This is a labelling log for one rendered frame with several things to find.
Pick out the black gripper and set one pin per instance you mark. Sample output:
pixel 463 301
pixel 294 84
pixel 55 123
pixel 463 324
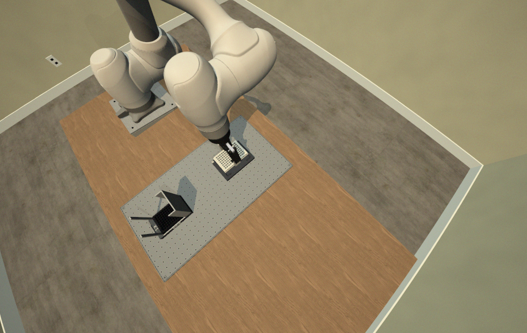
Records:
pixel 225 144

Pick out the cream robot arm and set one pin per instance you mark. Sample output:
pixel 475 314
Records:
pixel 204 91

